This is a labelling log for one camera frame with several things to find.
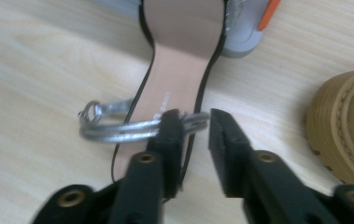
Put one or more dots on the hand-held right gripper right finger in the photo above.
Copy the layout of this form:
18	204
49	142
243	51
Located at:
258	186

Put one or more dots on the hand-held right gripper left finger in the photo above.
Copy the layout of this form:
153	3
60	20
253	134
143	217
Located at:
146	186

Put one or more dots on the tan lace-up boot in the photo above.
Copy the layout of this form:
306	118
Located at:
346	124

